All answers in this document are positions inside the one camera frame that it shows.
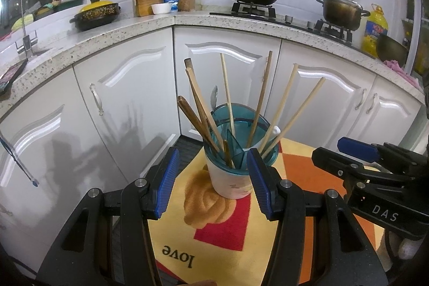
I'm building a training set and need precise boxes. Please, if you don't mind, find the floral utensil holder teal lid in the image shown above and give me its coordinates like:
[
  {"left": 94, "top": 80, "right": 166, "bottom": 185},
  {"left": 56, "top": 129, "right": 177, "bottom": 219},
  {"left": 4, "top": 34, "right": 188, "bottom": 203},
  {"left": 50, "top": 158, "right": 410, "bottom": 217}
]
[{"left": 203, "top": 103, "right": 280, "bottom": 200}]

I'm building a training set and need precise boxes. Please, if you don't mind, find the orange yellow printed mat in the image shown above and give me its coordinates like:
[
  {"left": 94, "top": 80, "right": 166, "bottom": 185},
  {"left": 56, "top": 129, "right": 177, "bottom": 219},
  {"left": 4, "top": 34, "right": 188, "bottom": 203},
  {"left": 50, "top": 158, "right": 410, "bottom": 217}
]
[{"left": 147, "top": 135, "right": 386, "bottom": 286}]

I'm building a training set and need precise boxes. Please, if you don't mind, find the person's right hand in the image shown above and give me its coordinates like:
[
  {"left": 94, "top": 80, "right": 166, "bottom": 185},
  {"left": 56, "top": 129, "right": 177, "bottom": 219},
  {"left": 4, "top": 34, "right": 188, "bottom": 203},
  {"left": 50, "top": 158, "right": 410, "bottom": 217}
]
[{"left": 397, "top": 236, "right": 429, "bottom": 260}]

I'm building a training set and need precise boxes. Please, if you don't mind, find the person's left hand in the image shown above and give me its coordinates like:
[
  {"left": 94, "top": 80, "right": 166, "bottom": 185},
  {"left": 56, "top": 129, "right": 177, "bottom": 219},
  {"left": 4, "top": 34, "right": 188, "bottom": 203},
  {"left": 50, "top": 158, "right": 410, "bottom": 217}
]
[{"left": 181, "top": 279, "right": 218, "bottom": 286}]

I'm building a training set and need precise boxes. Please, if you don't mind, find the yellow cooking oil bottle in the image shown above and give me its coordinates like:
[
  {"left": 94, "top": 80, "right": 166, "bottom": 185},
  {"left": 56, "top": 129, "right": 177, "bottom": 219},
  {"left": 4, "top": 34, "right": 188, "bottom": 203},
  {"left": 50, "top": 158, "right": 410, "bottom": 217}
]
[{"left": 361, "top": 3, "right": 389, "bottom": 54}]

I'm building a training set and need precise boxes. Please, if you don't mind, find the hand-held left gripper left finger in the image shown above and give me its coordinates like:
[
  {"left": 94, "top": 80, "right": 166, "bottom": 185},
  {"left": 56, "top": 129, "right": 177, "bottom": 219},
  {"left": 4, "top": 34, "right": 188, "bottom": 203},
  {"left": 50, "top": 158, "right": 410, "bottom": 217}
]
[{"left": 35, "top": 146, "right": 182, "bottom": 286}]

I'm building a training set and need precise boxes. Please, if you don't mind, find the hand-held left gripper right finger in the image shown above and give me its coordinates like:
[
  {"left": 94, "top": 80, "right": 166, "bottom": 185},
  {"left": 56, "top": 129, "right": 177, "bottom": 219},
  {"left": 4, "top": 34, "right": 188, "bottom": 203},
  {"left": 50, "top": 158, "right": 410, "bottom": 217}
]
[{"left": 247, "top": 148, "right": 389, "bottom": 286}]

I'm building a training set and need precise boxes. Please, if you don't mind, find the white cabinet door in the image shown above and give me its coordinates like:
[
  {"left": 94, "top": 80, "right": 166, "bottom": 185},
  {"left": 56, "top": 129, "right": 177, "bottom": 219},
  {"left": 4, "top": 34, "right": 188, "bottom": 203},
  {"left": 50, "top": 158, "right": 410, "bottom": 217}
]
[
  {"left": 72, "top": 26, "right": 183, "bottom": 169},
  {"left": 268, "top": 40, "right": 378, "bottom": 147},
  {"left": 345, "top": 73, "right": 423, "bottom": 147},
  {"left": 0, "top": 66, "right": 130, "bottom": 260},
  {"left": 172, "top": 26, "right": 283, "bottom": 139}
]

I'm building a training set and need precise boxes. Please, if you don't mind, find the small white bowl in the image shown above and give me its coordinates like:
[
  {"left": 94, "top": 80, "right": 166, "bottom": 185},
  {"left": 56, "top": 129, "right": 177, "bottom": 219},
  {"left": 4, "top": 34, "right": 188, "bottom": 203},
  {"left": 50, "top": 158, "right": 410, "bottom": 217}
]
[{"left": 151, "top": 3, "right": 172, "bottom": 15}]

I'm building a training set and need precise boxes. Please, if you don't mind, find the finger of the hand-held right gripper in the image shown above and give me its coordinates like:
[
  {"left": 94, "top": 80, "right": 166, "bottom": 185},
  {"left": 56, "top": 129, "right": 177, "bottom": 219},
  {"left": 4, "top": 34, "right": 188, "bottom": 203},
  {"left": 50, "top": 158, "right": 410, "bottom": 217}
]
[
  {"left": 312, "top": 147, "right": 429, "bottom": 198},
  {"left": 337, "top": 137, "right": 429, "bottom": 173}
]

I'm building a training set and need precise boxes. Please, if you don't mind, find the speckled stone kitchen countertop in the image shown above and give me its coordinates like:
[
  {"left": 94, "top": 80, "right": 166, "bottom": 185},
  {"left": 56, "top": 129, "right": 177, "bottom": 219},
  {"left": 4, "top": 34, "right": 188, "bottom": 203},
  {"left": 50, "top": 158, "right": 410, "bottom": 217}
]
[{"left": 0, "top": 11, "right": 426, "bottom": 126}]

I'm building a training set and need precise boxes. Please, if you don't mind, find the metal faucet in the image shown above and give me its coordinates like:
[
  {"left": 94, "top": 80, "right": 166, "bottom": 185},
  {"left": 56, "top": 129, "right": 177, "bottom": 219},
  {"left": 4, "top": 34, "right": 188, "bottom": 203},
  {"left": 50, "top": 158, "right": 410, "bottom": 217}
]
[{"left": 8, "top": 0, "right": 39, "bottom": 56}]

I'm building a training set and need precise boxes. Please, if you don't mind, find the white-framed glass door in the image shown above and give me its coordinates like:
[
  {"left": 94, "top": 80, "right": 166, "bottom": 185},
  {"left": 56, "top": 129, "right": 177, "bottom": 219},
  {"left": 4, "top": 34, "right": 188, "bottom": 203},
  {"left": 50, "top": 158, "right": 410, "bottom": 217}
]
[{"left": 402, "top": 0, "right": 429, "bottom": 106}]

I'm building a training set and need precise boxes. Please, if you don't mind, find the gold metal fork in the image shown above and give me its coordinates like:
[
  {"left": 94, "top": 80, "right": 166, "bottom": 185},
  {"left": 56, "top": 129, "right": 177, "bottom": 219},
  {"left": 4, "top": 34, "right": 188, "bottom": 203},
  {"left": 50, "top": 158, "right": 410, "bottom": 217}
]
[{"left": 223, "top": 139, "right": 235, "bottom": 169}]

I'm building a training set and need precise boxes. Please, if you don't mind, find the yellow lidded casserole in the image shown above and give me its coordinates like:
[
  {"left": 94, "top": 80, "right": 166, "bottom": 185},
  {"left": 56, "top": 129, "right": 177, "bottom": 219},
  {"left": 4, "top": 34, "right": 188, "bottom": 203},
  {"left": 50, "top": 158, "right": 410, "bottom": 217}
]
[{"left": 70, "top": 0, "right": 122, "bottom": 32}]

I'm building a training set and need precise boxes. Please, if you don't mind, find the pink cloth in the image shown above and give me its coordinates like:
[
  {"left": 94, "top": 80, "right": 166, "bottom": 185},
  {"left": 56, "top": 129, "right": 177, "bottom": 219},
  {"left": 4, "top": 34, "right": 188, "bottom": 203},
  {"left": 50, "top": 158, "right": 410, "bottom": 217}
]
[{"left": 383, "top": 59, "right": 421, "bottom": 89}]

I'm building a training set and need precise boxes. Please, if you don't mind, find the dark metal bowl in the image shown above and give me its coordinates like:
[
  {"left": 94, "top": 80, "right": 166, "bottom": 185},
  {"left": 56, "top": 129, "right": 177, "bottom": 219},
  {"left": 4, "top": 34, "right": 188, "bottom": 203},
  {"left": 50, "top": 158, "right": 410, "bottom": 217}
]
[{"left": 375, "top": 34, "right": 409, "bottom": 70}]

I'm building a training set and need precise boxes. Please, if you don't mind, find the dark stockpot with lid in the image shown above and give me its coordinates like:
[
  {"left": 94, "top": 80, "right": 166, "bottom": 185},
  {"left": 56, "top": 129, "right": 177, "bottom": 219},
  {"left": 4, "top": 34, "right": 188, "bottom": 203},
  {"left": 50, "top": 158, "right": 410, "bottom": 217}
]
[{"left": 316, "top": 0, "right": 372, "bottom": 32}]

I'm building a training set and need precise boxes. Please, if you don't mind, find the green dish tub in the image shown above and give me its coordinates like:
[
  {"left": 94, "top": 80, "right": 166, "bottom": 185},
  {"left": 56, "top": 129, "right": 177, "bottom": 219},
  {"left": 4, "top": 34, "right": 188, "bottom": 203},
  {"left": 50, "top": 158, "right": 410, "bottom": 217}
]
[{"left": 54, "top": 0, "right": 84, "bottom": 12}]

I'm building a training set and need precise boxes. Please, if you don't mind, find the yellow dishcloth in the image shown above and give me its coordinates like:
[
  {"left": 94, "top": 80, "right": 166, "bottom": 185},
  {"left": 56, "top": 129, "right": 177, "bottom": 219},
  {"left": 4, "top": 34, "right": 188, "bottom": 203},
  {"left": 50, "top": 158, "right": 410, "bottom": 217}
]
[{"left": 12, "top": 13, "right": 36, "bottom": 32}]

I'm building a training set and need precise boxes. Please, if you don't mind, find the black gas stove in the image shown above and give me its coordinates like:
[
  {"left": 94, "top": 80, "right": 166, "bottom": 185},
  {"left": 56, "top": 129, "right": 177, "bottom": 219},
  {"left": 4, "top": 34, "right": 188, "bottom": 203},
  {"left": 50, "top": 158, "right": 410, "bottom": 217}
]
[{"left": 209, "top": 1, "right": 356, "bottom": 45}]

